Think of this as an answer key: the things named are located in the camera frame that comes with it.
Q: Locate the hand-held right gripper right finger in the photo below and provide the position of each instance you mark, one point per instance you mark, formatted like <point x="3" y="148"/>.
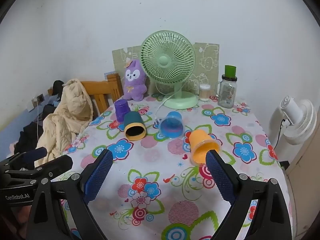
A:
<point x="220" y="177"/>

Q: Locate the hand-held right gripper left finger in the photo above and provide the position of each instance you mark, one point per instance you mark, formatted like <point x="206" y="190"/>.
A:
<point x="98" y="177"/>

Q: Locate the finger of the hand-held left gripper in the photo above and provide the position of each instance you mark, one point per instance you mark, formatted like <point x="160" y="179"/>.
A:
<point x="37" y="152"/>
<point x="57" y="163"/>

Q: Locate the orange plastic cup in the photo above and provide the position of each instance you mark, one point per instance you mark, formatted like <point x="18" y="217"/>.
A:
<point x="200" y="142"/>

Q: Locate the teal cup with yellow rim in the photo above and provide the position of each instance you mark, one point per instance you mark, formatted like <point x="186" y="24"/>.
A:
<point x="133" y="120"/>

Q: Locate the blue plastic cup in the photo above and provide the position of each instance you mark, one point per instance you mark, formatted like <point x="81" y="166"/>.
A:
<point x="172" y="125"/>

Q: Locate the purple plastic cup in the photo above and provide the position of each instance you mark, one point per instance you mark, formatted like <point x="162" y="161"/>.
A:
<point x="122" y="110"/>

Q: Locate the dark clothes pile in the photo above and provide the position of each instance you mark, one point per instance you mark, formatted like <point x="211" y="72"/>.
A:
<point x="30" y="135"/>

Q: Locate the beige blanket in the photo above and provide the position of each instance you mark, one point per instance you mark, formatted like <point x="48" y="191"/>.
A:
<point x="65" y="120"/>

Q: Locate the floral tablecloth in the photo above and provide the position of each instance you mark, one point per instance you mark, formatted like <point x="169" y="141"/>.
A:
<point x="160" y="160"/>

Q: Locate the wooden chair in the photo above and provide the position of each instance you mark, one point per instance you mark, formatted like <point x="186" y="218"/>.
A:
<point x="100" y="97"/>

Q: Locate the wooden cabinet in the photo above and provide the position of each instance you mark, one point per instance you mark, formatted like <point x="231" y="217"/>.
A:
<point x="305" y="175"/>

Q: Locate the glass jar with green lid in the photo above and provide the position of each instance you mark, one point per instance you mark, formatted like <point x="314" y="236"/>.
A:
<point x="227" y="92"/>

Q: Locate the cotton swab container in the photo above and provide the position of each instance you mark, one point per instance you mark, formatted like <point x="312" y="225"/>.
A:
<point x="204" y="92"/>

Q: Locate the white standing fan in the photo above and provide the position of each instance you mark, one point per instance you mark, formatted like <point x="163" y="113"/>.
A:
<point x="300" y="120"/>

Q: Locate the purple plush toy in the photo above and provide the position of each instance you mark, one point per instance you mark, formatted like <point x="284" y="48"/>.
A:
<point x="135" y="85"/>

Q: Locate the green printed board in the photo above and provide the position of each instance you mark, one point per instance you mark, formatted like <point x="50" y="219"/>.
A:
<point x="207" y="60"/>

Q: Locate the green desk fan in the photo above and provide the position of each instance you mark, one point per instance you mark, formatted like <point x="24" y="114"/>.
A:
<point x="163" y="61"/>

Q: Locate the wall socket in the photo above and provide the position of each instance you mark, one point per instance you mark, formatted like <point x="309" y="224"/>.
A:
<point x="40" y="97"/>

